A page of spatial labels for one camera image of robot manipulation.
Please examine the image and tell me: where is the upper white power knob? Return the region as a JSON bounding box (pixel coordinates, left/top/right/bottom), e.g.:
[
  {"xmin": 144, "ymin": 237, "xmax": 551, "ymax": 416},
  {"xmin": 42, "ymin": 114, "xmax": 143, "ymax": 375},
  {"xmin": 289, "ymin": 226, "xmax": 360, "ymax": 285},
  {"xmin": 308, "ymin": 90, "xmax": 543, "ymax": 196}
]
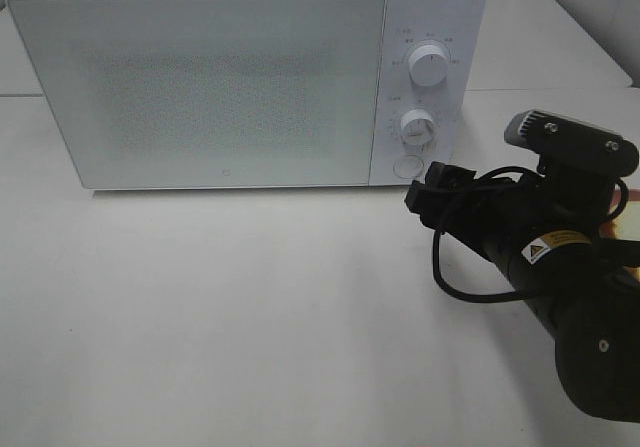
[{"xmin": 407, "ymin": 40, "xmax": 450, "ymax": 87}]

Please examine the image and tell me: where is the lower white timer knob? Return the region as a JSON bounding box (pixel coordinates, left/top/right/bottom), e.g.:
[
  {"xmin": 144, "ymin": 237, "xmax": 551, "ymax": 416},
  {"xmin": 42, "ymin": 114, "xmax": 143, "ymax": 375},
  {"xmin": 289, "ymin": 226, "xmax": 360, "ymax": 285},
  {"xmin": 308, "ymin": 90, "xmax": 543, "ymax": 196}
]
[{"xmin": 400, "ymin": 109, "xmax": 435, "ymax": 146}]

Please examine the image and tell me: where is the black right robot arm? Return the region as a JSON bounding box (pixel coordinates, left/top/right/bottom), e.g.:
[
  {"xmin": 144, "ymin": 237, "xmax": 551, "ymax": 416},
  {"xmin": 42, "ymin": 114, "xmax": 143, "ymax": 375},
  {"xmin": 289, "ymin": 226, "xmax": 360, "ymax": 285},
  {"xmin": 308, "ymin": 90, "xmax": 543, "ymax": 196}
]
[{"xmin": 405, "ymin": 162, "xmax": 639, "ymax": 422}]

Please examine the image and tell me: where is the pink round plate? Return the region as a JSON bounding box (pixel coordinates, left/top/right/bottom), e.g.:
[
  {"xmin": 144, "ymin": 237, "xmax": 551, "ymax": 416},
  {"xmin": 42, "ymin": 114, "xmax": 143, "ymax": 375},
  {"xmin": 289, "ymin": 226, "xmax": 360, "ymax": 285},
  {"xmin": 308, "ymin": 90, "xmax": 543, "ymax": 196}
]
[{"xmin": 599, "ymin": 189, "xmax": 640, "ymax": 241}]

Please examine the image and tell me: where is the white adjacent table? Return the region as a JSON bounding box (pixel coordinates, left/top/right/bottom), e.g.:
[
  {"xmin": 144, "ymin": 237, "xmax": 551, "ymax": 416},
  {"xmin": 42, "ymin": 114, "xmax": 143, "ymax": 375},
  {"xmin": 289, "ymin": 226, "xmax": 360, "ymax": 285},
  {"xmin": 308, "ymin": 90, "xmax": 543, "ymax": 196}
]
[{"xmin": 466, "ymin": 0, "xmax": 632, "ymax": 92}]

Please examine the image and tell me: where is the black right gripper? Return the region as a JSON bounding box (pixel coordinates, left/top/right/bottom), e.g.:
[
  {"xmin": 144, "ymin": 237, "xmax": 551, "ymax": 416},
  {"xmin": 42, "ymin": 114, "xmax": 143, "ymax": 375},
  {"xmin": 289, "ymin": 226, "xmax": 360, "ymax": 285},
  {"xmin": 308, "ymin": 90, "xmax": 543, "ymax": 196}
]
[{"xmin": 405, "ymin": 161, "xmax": 616, "ymax": 287}]

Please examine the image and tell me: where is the round door release button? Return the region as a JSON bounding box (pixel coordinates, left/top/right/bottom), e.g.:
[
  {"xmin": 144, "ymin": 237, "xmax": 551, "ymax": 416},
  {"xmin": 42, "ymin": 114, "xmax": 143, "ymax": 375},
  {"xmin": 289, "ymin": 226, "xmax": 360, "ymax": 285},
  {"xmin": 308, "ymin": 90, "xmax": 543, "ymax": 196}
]
[{"xmin": 393, "ymin": 155, "xmax": 424, "ymax": 180}]

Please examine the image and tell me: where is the white microwave door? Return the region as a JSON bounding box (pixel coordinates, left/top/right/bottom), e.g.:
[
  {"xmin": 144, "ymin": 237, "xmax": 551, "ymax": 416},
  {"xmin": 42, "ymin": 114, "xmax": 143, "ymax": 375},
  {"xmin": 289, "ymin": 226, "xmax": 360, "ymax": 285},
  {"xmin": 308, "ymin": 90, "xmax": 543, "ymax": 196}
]
[{"xmin": 9, "ymin": 0, "xmax": 385, "ymax": 190}]

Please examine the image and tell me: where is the black camera cable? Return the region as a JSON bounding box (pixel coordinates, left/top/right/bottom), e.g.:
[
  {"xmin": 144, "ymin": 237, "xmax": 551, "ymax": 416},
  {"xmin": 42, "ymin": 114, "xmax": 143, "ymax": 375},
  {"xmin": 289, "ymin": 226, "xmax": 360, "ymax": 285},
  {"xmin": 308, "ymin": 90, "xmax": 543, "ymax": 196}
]
[{"xmin": 428, "ymin": 165, "xmax": 630, "ymax": 309}]

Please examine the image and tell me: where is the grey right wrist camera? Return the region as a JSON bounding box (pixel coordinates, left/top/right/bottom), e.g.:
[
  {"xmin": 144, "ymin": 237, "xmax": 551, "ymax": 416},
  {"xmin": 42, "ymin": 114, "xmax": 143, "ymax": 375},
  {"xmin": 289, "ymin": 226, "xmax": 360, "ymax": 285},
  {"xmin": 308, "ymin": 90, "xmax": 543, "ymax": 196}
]
[{"xmin": 504, "ymin": 109, "xmax": 639, "ymax": 179}]

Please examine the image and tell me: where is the white microwave oven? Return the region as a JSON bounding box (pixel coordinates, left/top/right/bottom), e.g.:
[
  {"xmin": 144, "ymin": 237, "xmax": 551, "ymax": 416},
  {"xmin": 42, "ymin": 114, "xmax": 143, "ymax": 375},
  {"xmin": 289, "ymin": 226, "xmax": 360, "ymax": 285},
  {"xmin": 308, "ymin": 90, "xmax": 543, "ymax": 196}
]
[{"xmin": 7, "ymin": 0, "xmax": 485, "ymax": 191}]

